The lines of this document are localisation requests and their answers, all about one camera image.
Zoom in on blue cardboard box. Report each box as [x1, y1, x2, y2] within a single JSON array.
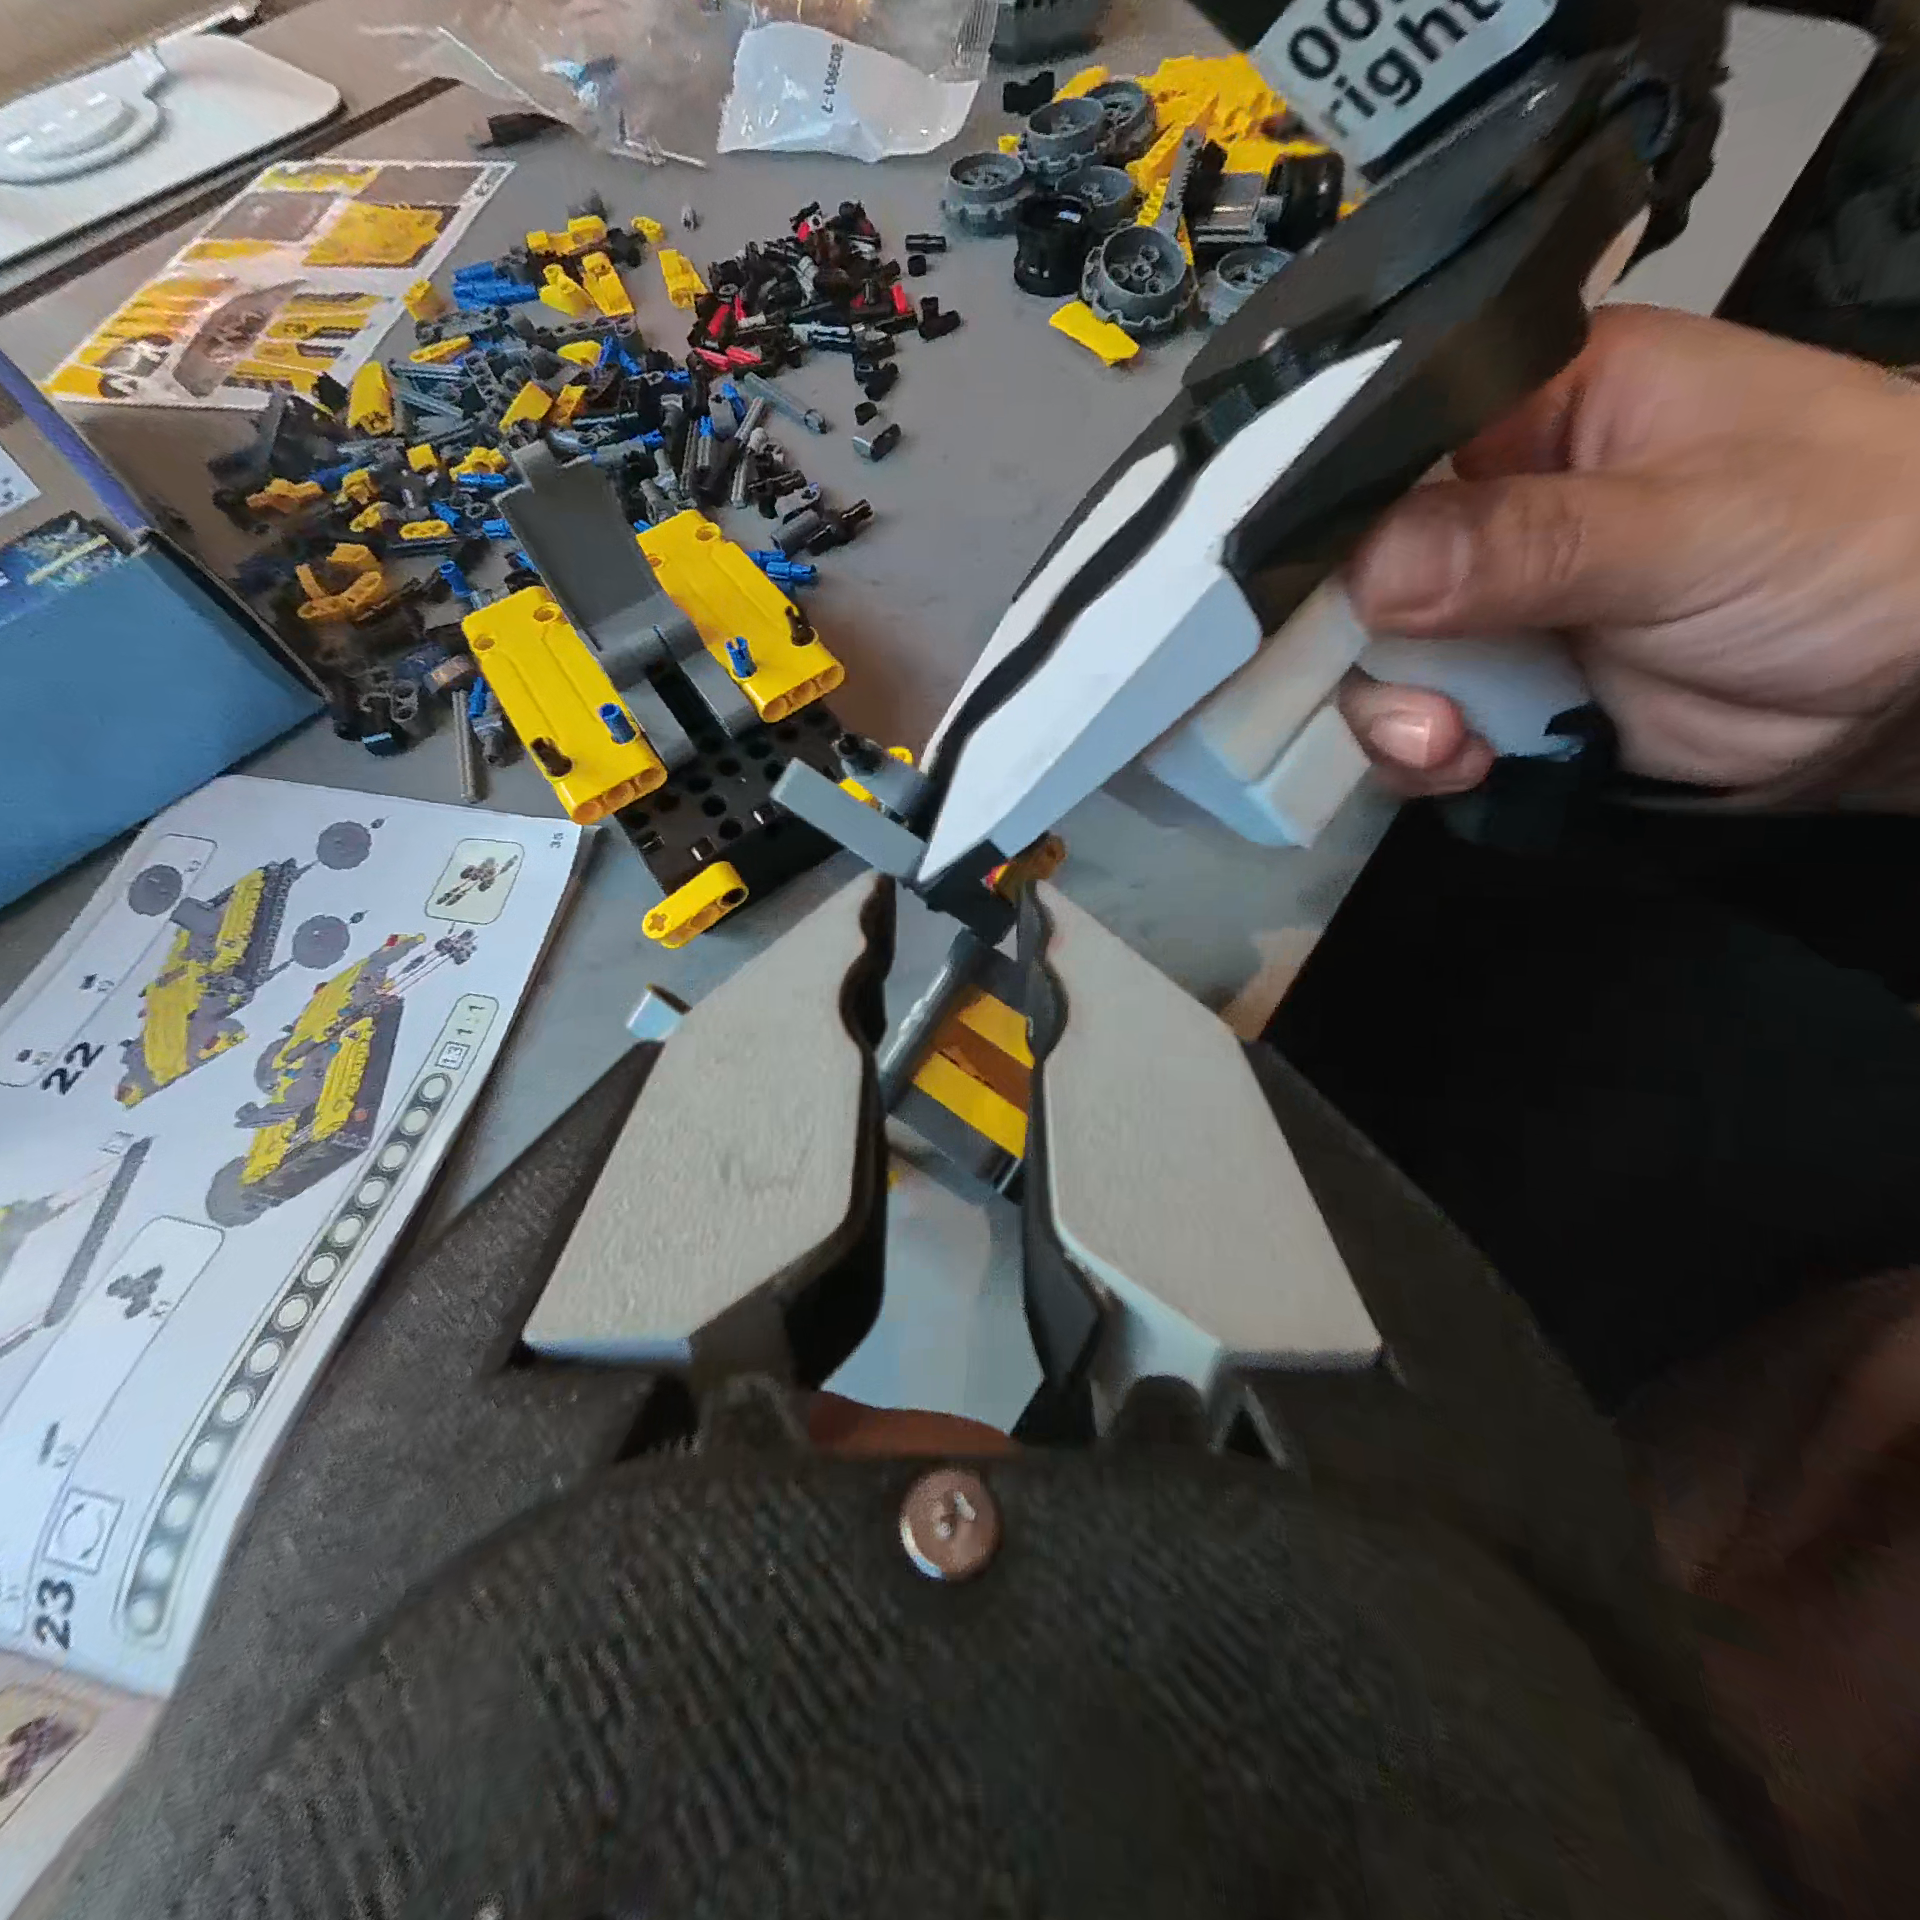
[[0, 351, 325, 911]]

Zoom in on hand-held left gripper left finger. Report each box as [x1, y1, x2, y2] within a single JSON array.
[[515, 876, 898, 1391]]

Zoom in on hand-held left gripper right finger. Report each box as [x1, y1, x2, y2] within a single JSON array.
[[1023, 879, 1388, 1428]]

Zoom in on yellow printed leaflet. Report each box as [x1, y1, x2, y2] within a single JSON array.
[[46, 157, 515, 409]]

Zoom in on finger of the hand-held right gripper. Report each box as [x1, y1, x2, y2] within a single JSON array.
[[914, 337, 1408, 889], [918, 447, 1185, 784]]

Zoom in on yellow and grey brick module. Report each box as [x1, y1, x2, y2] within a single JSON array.
[[627, 749, 1086, 1212]]

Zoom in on grey motor box with cable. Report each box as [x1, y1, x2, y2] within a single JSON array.
[[990, 0, 1102, 66]]

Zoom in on black and yellow brick assembly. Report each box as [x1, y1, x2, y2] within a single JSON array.
[[460, 442, 921, 922]]

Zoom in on crumpled clear plastic bags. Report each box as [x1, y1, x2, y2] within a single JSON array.
[[358, 0, 992, 169]]

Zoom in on pile of loose brick pieces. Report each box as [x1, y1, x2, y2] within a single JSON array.
[[213, 193, 965, 804]]

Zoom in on person's brown shirt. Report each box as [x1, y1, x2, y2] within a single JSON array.
[[1634, 1276, 1920, 1920]]

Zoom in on person's right hand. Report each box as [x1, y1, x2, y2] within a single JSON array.
[[1335, 310, 1920, 800]]

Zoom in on white flat device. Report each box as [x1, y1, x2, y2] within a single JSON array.
[[0, 34, 343, 264]]

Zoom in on instruction booklet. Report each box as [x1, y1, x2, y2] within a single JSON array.
[[0, 773, 596, 1893]]

